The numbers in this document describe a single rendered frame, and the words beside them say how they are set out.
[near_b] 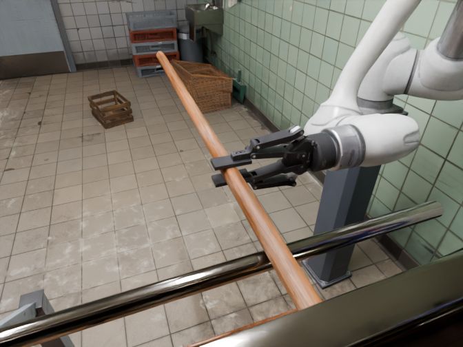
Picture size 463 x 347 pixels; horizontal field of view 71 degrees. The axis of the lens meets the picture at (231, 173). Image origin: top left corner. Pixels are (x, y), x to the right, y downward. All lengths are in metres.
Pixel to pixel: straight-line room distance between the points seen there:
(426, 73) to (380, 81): 0.14
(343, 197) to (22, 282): 1.76
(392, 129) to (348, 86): 0.19
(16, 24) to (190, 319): 4.39
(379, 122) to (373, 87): 0.59
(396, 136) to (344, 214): 0.89
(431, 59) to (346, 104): 0.48
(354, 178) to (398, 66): 0.47
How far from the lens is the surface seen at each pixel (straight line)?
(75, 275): 2.11
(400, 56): 1.28
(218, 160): 0.58
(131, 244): 2.15
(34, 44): 5.28
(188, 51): 4.84
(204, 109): 3.56
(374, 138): 0.69
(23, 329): 0.48
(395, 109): 1.39
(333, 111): 0.82
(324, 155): 0.64
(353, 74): 0.85
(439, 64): 1.24
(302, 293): 0.40
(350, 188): 1.48
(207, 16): 4.16
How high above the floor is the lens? 1.54
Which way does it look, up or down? 36 degrees down
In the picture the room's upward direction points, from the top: straight up
